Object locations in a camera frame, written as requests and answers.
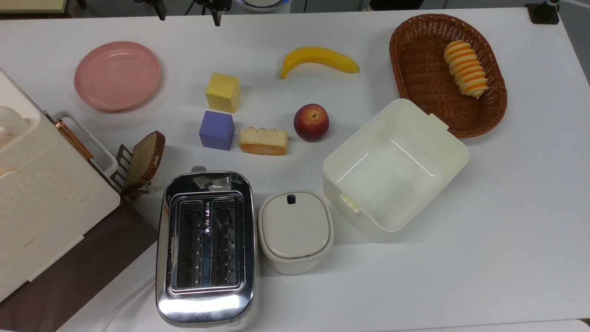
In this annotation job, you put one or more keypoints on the pink plate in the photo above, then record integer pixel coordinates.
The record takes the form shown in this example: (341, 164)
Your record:
(117, 76)

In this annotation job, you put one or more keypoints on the white open plastic container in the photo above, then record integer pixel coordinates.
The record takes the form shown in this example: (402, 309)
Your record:
(396, 170)

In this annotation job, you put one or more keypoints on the orange striped bread roll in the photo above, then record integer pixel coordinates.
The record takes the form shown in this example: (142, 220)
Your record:
(466, 69)

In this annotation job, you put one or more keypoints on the small white lidded bin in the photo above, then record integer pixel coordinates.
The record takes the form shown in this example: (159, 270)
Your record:
(295, 228)

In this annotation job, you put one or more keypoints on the purple foam cube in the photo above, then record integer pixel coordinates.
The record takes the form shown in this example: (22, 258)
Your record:
(216, 130)

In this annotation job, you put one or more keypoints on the black table clamp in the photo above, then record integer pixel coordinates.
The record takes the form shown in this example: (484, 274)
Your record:
(543, 13)

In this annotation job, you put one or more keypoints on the brown wicker basket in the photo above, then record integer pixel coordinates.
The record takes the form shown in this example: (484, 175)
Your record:
(424, 83)

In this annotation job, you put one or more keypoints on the black object behind table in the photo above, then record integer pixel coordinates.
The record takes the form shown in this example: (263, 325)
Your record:
(396, 3)

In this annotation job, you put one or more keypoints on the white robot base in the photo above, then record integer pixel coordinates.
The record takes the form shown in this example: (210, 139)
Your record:
(262, 3)

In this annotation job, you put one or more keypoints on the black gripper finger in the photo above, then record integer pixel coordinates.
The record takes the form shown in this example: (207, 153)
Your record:
(215, 17)
(157, 10)

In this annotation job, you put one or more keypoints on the pale yellow side table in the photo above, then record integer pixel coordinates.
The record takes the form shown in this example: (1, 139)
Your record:
(32, 4)

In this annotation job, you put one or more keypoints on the yellow banana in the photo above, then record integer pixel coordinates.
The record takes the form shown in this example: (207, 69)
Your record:
(318, 57)

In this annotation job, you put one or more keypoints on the brown bread slice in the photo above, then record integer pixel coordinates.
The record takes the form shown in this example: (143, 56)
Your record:
(145, 159)

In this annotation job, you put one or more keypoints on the cream cake slice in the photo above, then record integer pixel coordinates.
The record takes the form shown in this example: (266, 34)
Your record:
(263, 141)

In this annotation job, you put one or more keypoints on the yellow foam cube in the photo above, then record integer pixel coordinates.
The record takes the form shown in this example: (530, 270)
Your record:
(223, 92)

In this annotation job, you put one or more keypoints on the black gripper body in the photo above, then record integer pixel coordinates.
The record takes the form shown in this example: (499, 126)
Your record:
(216, 4)

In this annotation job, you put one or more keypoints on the silver two-slot toaster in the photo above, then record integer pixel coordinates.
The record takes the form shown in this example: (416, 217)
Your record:
(207, 304)

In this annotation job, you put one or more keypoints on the red apple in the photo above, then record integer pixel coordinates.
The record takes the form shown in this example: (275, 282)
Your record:
(311, 122)

